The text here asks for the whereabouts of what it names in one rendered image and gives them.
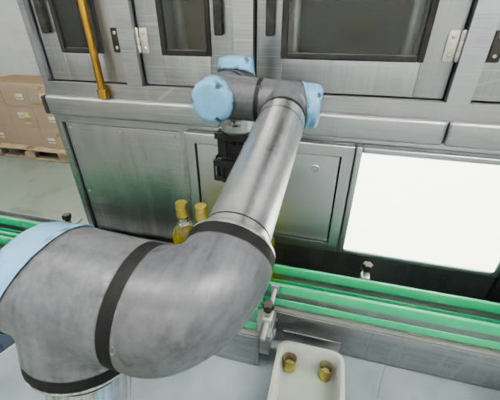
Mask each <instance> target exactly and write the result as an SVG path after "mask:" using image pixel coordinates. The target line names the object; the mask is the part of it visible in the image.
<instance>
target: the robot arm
mask: <svg viewBox="0 0 500 400"><path fill-rule="evenodd" d="M255 76H256V74H255V72H254V60H253V58H252V57H251V56H242V55H231V56H221V57H219V58H218V60H217V74H215V75H208V76H206V77H205V78H204V79H203V80H202V81H200V82H198V83H197V84H196V85H195V87H194V89H193V90H192V94H191V104H192V106H193V109H194V112H195V113H196V114H197V115H198V116H199V117H200V118H201V119H202V120H203V121H206V122H209V123H218V122H220V123H221V129H219V130H218V131H217V132H215V133H214V139H217V148H218V154H217V155H216V158H215V159H214V160H213V171H214V180H217V181H222V182H223V183H225V185H224V186H223V188H222V190H221V193H220V194H219V196H218V198H217V201H216V202H215V204H214V206H213V209H212V210H211V212H210V215H209V216H208V218H207V219H205V220H203V221H200V222H198V223H196V224H195V225H194V226H193V228H192V229H191V231H190V232H189V234H188V236H187V238H186V240H185V241H184V242H182V243H181V244H177V245H169V244H163V243H159V242H155V241H152V240H146V239H142V238H139V237H132V236H129V235H125V234H121V233H115V232H111V231H107V230H104V229H97V228H95V227H94V226H93V225H89V224H73V223H68V222H63V221H50V222H46V223H43V224H39V225H35V226H33V227H32V228H30V229H27V230H25V231H24V232H22V233H20V234H19V235H17V236H16V237H15V238H13V239H12V240H11V241H10V242H9V243H7V244H6V245H5V246H4V247H3V248H2V249H1V250H0V335H9V336H10V337H12V338H13V340H14V342H15V344H16V348H17V355H18V360H19V364H20V368H21V374H22V377H23V379H24V380H25V382H26V383H27V385H28V386H29V387H31V388H32V389H33V390H35V391H37V392H39V393H42V394H45V398H46V400H133V390H132V377H135V378H139V379H159V378H164V377H168V376H171V375H177V374H179V373H181V372H184V371H187V370H189V369H191V368H192V367H195V366H197V365H199V364H200V363H202V362H204V361H205V360H207V359H209V358H210V357H211V356H212V355H214V354H215V353H216V352H218V351H219V350H221V349H222V348H223V347H224V346H225V345H226V344H228V343H229V342H230V341H231V340H232V339H233V338H234V337H235V336H236V335H237V334H238V332H239V331H240V330H241V329H242V328H243V327H244V325H245V324H246V322H247V321H248V319H249V318H250V317H251V316H252V314H253V313H254V312H255V310H256V308H257V307H258V305H259V304H260V302H261V300H262V298H263V297H264V294H265V292H266V290H267V287H268V285H269V282H270V280H271V274H272V271H273V268H274V265H275V251H274V249H273V247H272V246H271V244H270V243H271V238H272V235H273V232H274V229H275V224H276V222H277V218H278V215H279V211H280V208H281V205H282V202H283V197H284V194H285V191H286V188H287V184H288V180H289V178H290V173H291V169H292V167H293V163H294V159H295V156H296V153H297V150H298V145H299V142H300V139H301V136H302V131H303V129H314V128H315V127H317V124H318V121H319V117H320V112H321V104H322V99H323V88H322V86H321V85H320V84H317V83H307V82H304V81H303V80H300V81H290V80H281V79H265V78H257V77H255ZM244 142H245V143H244ZM218 157H219V158H218ZM220 158H221V159H220ZM215 166H216V167H217V175H216V167H215Z"/></svg>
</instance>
